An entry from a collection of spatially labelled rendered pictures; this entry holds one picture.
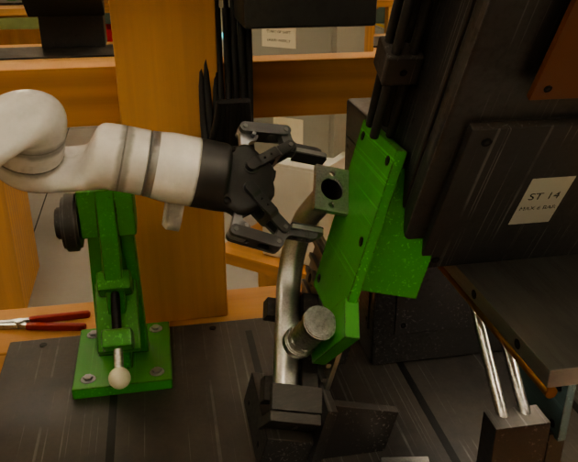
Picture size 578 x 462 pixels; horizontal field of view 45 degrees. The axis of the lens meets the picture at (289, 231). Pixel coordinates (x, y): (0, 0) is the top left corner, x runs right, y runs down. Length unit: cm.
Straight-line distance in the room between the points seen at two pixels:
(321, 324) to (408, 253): 12
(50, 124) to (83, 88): 40
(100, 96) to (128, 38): 14
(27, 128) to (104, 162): 8
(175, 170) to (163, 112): 31
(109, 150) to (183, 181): 8
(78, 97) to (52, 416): 46
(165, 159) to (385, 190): 22
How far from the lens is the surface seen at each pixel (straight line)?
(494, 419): 77
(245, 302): 119
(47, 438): 93
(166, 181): 72
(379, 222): 70
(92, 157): 73
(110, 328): 95
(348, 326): 72
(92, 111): 111
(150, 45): 100
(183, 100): 101
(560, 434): 82
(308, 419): 81
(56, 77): 111
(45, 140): 71
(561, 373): 64
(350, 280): 73
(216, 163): 73
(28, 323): 118
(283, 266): 86
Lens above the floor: 148
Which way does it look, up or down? 24 degrees down
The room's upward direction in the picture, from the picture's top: straight up
